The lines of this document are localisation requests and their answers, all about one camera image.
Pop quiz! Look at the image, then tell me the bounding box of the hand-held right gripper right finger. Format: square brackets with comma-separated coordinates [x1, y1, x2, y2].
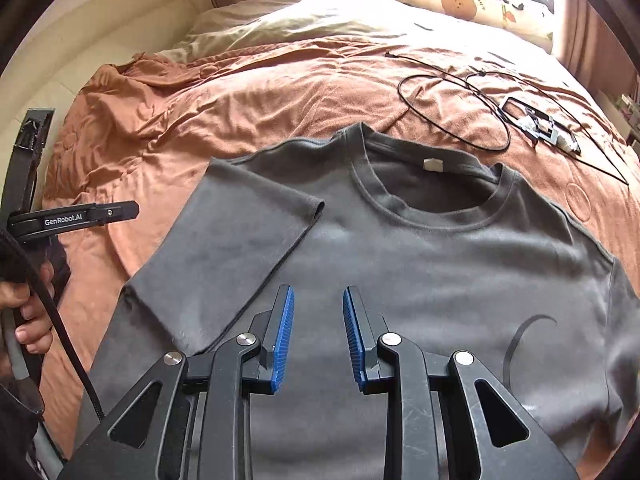
[342, 285, 581, 480]

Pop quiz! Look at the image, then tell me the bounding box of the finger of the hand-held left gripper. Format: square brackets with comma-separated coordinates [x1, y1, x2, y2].
[9, 201, 140, 242]
[2, 107, 56, 217]

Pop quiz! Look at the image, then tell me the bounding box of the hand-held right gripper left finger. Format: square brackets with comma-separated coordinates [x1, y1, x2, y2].
[57, 285, 295, 480]

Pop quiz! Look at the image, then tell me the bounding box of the grey t-shirt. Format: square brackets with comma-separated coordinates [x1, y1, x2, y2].
[65, 122, 640, 480]

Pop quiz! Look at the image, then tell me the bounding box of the person's left hand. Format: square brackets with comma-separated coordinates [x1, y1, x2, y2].
[0, 260, 56, 358]

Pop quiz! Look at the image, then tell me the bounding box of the brown fleece blanket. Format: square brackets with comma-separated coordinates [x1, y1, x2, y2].
[40, 0, 640, 480]

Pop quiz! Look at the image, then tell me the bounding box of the bear print pillow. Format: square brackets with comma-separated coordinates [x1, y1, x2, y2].
[332, 0, 556, 41]

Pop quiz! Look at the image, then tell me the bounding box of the cluttered white rack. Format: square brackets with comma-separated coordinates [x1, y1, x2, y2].
[612, 87, 640, 148]

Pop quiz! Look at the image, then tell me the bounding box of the thick black braided cable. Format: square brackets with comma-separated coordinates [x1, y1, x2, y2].
[0, 232, 106, 423]

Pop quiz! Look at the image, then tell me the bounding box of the black metal bracket device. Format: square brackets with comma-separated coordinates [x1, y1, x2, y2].
[500, 95, 581, 156]

